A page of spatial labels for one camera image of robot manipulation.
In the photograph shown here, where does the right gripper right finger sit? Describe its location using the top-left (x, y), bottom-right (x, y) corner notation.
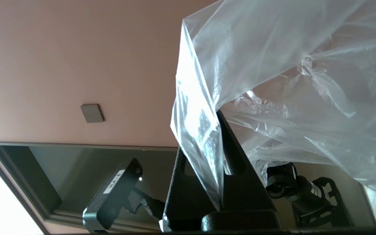
top-left (201, 109), bottom-right (281, 230)

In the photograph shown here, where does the grey framed wall niche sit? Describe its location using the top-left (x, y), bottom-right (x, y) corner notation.
top-left (0, 142), bottom-right (179, 234)

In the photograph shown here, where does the grey wall plate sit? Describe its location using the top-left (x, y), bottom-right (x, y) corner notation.
top-left (80, 104), bottom-right (104, 123)

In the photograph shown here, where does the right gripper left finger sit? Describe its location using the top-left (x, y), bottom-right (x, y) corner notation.
top-left (163, 148), bottom-right (220, 232)

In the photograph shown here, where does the clear plastic trash bag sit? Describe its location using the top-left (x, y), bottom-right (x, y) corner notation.
top-left (170, 0), bottom-right (376, 211)

